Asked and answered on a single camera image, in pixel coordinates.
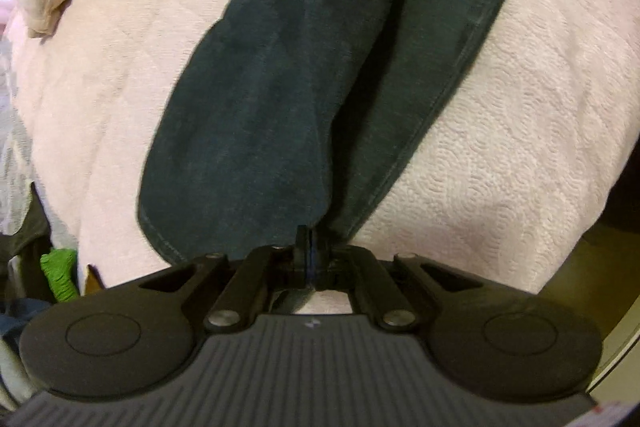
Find dark grey garment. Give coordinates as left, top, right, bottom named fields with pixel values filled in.
left=0, top=184, right=53, bottom=303

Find striped pink blue bedspread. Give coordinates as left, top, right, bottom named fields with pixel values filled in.
left=0, top=0, right=640, bottom=315

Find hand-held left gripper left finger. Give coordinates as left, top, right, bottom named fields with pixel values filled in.
left=135, top=226, right=312, bottom=334

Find brown garment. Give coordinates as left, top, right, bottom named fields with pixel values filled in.
left=82, top=263, right=108, bottom=295

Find bright green garment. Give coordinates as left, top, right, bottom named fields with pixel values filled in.
left=40, top=248, right=81, bottom=303

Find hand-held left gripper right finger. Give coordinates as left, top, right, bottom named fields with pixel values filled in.
left=311, top=229, right=501, bottom=334

